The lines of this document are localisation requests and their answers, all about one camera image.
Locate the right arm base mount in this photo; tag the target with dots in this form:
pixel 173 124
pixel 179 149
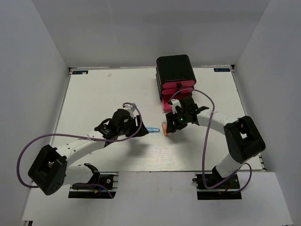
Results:
pixel 226 191

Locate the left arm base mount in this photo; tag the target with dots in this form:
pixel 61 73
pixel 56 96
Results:
pixel 101 186

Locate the left corner label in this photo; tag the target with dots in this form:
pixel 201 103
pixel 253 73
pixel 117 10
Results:
pixel 80 72

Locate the pink bottom drawer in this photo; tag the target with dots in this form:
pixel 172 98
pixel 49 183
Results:
pixel 165 99

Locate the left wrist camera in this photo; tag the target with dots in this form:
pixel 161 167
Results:
pixel 130 107

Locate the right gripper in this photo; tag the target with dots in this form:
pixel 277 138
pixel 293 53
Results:
pixel 170 118

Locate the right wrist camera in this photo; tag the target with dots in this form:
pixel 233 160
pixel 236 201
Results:
pixel 175 104

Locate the corner label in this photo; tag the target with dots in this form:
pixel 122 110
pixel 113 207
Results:
pixel 80 72
pixel 221 69

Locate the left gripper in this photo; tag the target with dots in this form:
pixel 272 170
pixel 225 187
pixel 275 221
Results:
pixel 138 131

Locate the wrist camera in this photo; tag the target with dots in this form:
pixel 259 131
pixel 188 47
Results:
pixel 175 104
pixel 130 107

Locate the black drawer cabinet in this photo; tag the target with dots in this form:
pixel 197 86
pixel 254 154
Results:
pixel 173 68

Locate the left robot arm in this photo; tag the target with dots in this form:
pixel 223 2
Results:
pixel 53 166

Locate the right corner label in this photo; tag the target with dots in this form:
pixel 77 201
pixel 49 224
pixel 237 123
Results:
pixel 221 69

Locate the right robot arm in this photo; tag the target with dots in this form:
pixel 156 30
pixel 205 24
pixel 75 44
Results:
pixel 242 136

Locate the orange correction tape case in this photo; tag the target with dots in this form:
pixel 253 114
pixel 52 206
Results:
pixel 164 128

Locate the blue correction tape case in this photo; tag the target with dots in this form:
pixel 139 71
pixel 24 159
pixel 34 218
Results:
pixel 153 130

